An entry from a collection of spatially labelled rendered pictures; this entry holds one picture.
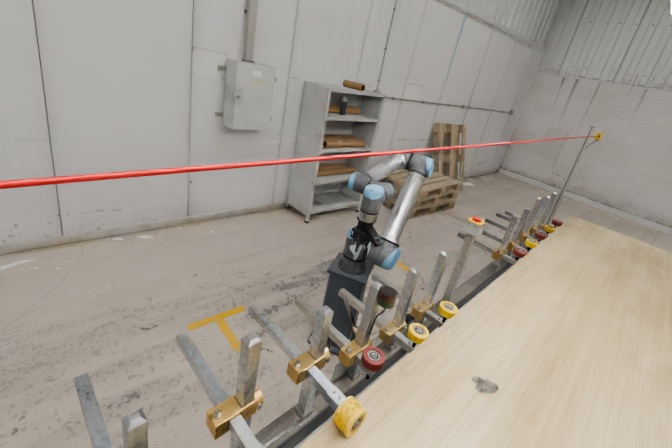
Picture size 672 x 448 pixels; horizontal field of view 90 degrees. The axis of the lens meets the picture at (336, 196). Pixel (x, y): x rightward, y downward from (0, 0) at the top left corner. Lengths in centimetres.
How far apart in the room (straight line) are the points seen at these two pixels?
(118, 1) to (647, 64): 836
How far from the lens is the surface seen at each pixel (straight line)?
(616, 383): 179
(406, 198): 210
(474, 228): 178
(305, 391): 126
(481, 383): 139
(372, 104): 435
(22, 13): 315
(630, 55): 893
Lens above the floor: 181
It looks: 21 degrees down
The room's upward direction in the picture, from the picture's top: 11 degrees clockwise
